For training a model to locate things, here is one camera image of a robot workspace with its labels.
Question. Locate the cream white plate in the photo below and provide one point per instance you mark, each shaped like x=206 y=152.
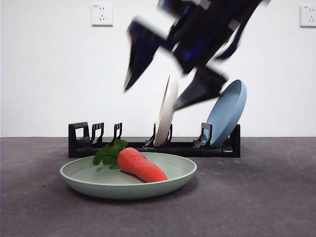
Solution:
x=165 y=118

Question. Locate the white wall socket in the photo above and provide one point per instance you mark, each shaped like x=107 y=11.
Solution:
x=102 y=14
x=308 y=17

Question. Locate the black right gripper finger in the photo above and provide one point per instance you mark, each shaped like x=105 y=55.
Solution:
x=143 y=54
x=202 y=89

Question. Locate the pale green plate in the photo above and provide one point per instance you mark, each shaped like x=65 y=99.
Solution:
x=103 y=185

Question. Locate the light blue plate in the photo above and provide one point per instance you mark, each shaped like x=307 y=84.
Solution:
x=227 y=116

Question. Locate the orange carrot with green leaves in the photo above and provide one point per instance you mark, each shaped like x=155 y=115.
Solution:
x=138 y=165

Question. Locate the black plate rack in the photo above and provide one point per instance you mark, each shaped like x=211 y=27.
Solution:
x=187 y=149

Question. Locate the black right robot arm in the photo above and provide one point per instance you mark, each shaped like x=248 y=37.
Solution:
x=197 y=29

